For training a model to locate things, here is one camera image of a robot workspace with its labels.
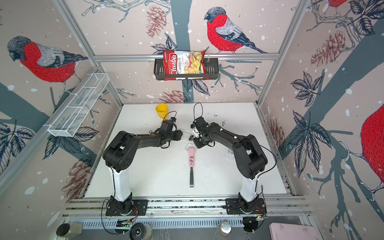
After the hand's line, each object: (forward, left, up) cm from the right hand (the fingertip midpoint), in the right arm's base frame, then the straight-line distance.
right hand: (196, 146), depth 92 cm
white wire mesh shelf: (-3, +62, +29) cm, 69 cm away
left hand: (+10, +12, 0) cm, 15 cm away
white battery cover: (+3, +5, -4) cm, 7 cm away
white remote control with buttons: (-3, -21, -4) cm, 22 cm away
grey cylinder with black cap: (-45, +51, +8) cm, 69 cm away
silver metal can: (-41, -14, +7) cm, 44 cm away
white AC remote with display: (+9, +8, -2) cm, 12 cm away
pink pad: (-40, -42, -3) cm, 58 cm away
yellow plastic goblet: (+21, +24, +11) cm, 34 cm away
